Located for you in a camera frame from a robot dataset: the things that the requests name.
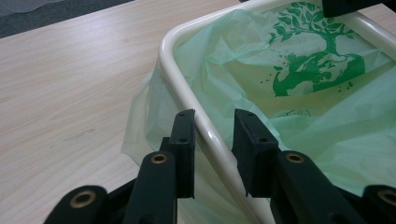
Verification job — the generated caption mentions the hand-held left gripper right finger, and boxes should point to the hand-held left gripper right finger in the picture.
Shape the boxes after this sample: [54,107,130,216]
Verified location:
[232,108,280,199]

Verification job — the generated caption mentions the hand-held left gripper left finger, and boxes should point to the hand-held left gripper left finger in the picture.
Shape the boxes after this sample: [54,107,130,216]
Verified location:
[160,108,196,200]

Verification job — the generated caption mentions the cream bin rim ring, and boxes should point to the cream bin rim ring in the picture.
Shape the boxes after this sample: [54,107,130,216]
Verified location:
[157,0,396,224]

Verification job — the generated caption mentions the green printed plastic bag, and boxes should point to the green printed plastic bag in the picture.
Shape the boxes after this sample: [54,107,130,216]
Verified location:
[120,1,396,224]

